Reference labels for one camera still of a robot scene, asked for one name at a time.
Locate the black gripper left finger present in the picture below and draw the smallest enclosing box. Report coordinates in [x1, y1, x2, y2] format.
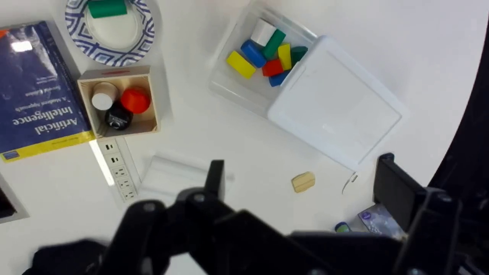
[100, 158, 326, 275]

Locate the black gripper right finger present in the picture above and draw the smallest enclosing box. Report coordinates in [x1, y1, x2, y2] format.
[372, 151, 479, 275]

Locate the small clear plastic box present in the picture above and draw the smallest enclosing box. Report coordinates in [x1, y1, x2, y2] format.
[355, 203, 407, 239]

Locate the flat clear plastic lid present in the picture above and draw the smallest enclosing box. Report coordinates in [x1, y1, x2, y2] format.
[135, 151, 233, 197]

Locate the small natural wood block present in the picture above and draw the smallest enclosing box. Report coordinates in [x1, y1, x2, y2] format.
[290, 171, 316, 194]

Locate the clear plastic container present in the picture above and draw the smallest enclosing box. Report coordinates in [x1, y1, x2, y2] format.
[265, 35, 403, 172]
[209, 0, 326, 116]

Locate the white power strip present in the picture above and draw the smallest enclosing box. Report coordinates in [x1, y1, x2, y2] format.
[88, 136, 140, 203]

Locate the yellow wooden block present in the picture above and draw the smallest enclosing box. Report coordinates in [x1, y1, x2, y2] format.
[276, 42, 294, 71]
[224, 48, 258, 79]

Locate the blue wooden block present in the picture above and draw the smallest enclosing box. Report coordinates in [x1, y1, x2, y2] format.
[267, 70, 288, 88]
[239, 38, 267, 68]

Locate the white-topped wooden cylinder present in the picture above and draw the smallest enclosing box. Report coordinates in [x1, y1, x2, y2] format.
[90, 81, 119, 113]

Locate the small open wooden box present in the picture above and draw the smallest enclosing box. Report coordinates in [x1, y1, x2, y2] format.
[76, 70, 160, 140]

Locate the dark green wooden block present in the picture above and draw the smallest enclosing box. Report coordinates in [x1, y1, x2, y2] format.
[288, 44, 310, 65]

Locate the blue patterned plate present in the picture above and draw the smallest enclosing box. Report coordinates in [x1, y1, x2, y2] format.
[64, 0, 157, 67]

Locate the blue hardcover book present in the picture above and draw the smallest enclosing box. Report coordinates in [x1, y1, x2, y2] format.
[0, 19, 96, 163]

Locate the black rectangular device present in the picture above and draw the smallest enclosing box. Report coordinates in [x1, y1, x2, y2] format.
[0, 172, 28, 224]

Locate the small thin wire piece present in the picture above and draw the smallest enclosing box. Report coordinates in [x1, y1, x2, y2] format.
[340, 172, 358, 194]

